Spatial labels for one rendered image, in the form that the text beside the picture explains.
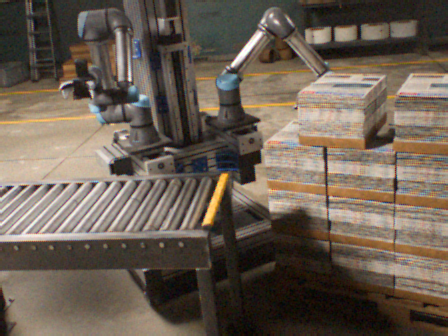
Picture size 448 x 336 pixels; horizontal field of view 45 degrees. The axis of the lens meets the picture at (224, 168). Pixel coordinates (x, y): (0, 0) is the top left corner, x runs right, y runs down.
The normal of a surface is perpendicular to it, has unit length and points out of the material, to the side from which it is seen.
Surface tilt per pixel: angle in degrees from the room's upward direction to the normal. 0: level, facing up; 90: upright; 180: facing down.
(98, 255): 90
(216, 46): 90
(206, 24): 90
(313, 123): 90
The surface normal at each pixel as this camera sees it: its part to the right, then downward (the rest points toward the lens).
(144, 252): -0.15, 0.38
